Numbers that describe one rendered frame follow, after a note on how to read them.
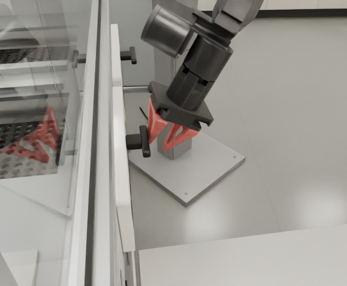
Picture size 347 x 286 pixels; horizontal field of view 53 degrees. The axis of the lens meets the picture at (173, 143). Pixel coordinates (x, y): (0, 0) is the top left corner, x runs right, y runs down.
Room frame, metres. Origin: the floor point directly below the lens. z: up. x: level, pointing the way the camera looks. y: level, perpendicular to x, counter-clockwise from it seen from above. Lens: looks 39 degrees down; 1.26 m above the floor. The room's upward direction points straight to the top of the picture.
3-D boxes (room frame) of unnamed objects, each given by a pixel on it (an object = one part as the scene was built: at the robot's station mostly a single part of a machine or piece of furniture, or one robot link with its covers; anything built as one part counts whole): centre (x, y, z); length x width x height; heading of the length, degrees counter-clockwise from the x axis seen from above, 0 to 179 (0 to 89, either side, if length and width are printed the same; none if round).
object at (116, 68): (0.74, 0.13, 0.87); 0.29 x 0.02 x 0.11; 8
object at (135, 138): (0.43, 0.06, 0.91); 0.07 x 0.04 x 0.01; 8
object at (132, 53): (0.75, 0.10, 0.91); 0.07 x 0.04 x 0.01; 8
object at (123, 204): (0.43, 0.08, 0.87); 0.29 x 0.02 x 0.11; 8
